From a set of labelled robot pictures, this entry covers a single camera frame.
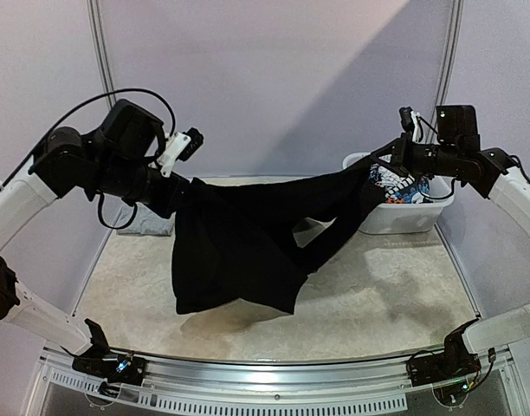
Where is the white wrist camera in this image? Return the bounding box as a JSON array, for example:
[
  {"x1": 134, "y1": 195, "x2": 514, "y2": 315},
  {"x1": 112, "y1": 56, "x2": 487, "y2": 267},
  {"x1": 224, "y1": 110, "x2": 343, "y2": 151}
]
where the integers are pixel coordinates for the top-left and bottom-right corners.
[
  {"x1": 156, "y1": 127, "x2": 204, "y2": 178},
  {"x1": 398, "y1": 107, "x2": 423, "y2": 143}
]

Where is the aluminium front rail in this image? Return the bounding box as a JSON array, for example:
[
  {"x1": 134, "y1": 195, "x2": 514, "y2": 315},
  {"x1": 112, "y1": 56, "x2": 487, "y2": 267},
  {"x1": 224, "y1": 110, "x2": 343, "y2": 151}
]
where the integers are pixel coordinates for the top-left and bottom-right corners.
[{"x1": 38, "y1": 334, "x2": 520, "y2": 413}]

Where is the translucent white laundry basket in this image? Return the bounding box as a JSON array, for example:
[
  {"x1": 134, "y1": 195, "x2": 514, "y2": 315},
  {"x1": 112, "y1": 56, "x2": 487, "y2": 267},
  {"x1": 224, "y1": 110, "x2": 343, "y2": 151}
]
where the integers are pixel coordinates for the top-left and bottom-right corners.
[{"x1": 359, "y1": 176, "x2": 454, "y2": 235}]

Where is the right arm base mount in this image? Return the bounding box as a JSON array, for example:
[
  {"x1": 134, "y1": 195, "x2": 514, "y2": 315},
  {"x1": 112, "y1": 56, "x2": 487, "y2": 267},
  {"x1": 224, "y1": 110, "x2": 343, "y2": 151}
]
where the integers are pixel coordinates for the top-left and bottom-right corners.
[{"x1": 405, "y1": 345, "x2": 496, "y2": 392}]

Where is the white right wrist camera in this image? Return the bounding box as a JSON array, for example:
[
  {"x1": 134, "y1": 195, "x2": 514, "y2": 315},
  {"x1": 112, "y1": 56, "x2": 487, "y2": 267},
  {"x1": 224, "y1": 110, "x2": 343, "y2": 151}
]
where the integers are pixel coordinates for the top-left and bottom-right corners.
[{"x1": 398, "y1": 107, "x2": 423, "y2": 143}]

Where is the aluminium left corner post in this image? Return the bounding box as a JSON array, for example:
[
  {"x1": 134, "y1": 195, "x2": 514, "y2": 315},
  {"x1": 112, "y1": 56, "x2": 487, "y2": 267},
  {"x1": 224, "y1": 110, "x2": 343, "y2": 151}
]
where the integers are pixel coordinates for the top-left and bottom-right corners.
[{"x1": 87, "y1": 0, "x2": 117, "y2": 110}]

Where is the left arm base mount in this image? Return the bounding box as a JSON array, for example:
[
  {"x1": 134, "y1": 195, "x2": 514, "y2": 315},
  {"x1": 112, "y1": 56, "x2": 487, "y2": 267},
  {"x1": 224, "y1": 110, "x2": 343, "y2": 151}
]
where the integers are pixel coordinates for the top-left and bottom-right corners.
[{"x1": 72, "y1": 347, "x2": 148, "y2": 386}]

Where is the aluminium right corner post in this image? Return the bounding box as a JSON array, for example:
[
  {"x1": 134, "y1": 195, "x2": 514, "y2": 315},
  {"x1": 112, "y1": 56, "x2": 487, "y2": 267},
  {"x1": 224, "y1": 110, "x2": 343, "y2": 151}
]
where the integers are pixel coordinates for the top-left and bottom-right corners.
[{"x1": 422, "y1": 0, "x2": 464, "y2": 159}]

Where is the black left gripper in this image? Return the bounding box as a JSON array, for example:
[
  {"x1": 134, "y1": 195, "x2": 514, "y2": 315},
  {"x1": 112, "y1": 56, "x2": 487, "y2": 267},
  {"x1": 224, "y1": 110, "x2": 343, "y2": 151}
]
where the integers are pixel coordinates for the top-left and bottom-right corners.
[{"x1": 90, "y1": 152, "x2": 197, "y2": 217}]

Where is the aluminium corner post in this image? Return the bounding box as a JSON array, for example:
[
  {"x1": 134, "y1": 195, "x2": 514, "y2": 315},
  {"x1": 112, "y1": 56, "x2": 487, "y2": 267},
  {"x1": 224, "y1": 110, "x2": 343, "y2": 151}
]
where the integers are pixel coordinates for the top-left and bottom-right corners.
[
  {"x1": 87, "y1": 0, "x2": 117, "y2": 110},
  {"x1": 422, "y1": 0, "x2": 464, "y2": 159}
]

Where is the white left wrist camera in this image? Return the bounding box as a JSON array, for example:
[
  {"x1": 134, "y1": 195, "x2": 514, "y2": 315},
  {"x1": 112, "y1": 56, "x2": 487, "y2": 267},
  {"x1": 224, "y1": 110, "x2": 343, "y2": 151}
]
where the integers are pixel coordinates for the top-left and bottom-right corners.
[{"x1": 156, "y1": 127, "x2": 204, "y2": 178}]

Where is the black white striped garment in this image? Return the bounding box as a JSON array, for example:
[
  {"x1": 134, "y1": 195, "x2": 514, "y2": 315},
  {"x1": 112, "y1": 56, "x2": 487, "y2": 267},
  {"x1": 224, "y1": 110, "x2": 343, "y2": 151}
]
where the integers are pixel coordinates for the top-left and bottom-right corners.
[{"x1": 369, "y1": 164, "x2": 414, "y2": 198}]

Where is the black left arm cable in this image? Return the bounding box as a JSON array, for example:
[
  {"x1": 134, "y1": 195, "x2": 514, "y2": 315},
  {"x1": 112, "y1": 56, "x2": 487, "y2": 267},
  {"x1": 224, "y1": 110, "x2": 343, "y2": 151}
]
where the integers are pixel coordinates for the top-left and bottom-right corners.
[{"x1": 0, "y1": 88, "x2": 178, "y2": 231}]

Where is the grey t-shirt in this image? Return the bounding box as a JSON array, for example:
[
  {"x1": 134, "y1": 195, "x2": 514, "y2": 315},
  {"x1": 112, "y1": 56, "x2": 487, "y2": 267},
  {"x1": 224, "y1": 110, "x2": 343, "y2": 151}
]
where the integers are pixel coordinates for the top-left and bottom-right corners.
[{"x1": 117, "y1": 204, "x2": 175, "y2": 237}]

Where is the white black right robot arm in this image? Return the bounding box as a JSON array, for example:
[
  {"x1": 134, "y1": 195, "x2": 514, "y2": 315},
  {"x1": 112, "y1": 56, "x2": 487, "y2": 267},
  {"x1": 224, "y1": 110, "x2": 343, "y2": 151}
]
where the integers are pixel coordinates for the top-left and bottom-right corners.
[{"x1": 389, "y1": 105, "x2": 530, "y2": 378}]

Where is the navy printed garment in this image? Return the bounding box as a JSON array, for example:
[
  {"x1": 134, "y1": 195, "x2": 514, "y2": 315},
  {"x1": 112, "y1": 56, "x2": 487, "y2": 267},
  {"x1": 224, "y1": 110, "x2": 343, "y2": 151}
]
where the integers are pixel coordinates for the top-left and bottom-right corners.
[{"x1": 369, "y1": 164, "x2": 430, "y2": 204}]

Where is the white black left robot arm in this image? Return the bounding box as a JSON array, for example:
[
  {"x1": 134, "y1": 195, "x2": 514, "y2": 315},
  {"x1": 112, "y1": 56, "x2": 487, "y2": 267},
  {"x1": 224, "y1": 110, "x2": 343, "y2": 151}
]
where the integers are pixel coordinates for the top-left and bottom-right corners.
[{"x1": 0, "y1": 99, "x2": 203, "y2": 376}]

